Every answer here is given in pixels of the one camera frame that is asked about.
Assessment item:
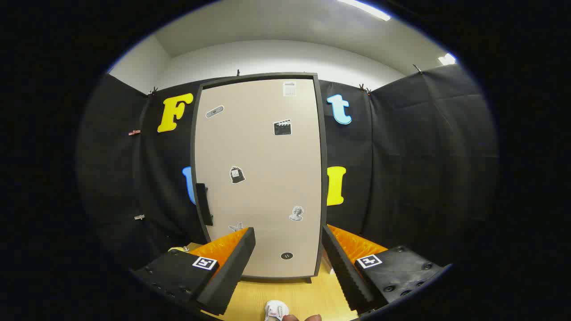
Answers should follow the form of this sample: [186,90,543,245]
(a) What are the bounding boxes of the white shoe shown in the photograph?
[264,300,290,321]

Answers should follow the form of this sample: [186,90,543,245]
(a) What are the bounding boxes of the beige shoe cabinet door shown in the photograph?
[195,79,323,278]

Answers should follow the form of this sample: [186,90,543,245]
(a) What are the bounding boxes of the black cabinet door handle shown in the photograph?
[195,183,214,226]

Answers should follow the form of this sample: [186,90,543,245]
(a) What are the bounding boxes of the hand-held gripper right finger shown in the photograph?
[322,224,449,315]

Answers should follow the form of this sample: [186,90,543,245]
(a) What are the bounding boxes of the dark grey shoe cabinet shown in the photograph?
[191,72,329,284]

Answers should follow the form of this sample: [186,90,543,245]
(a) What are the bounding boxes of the black backdrop cloth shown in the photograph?
[77,64,499,272]

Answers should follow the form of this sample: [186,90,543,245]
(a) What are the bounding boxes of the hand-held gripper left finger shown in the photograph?
[132,226,256,316]

